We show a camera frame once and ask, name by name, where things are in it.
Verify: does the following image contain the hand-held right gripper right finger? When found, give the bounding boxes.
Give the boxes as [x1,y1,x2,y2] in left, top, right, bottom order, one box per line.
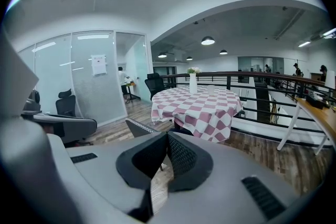
[152,131,300,224]

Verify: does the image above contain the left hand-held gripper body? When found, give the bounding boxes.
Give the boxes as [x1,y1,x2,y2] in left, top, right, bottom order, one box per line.
[22,110,65,144]

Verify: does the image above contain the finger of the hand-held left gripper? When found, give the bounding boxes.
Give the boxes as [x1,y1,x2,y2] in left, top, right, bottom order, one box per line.
[43,114,98,144]

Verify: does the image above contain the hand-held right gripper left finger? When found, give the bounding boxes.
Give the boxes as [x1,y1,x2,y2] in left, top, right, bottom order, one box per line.
[65,132,168,222]

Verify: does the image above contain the blue upholstered chair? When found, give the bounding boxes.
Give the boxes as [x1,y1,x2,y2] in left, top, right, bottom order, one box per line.
[125,117,194,140]

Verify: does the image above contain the black office chair with headrest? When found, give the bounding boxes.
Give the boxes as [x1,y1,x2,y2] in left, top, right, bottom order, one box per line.
[55,88,77,118]

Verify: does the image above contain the round table with checkered cloth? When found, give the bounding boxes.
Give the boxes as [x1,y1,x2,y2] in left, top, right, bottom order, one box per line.
[151,86,244,144]

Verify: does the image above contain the black mesh office chair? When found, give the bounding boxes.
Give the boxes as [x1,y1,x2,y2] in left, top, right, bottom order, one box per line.
[144,72,165,102]

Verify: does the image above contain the white paper notice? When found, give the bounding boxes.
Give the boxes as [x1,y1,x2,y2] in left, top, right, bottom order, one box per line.
[90,54,108,77]

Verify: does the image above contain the small side table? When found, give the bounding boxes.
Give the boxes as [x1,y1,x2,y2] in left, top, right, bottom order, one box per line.
[125,81,138,100]

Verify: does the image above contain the pink white checkered tablecloth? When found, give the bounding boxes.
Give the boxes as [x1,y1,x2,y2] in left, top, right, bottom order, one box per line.
[151,86,244,144]

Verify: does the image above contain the white vase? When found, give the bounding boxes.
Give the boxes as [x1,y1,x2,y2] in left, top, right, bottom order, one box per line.
[188,73,198,94]

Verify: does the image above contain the black railing with wooden handrail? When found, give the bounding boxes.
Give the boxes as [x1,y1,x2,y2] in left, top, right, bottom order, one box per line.
[160,70,336,137]

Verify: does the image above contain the wooden desk with white legs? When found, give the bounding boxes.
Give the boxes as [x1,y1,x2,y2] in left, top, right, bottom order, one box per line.
[277,97,336,155]

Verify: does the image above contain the black box device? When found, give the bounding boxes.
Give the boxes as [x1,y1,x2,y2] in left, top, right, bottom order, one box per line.
[306,94,325,110]

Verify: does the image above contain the black fisheye camera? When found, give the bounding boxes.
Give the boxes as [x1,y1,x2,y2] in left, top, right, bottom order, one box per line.
[26,89,41,111]

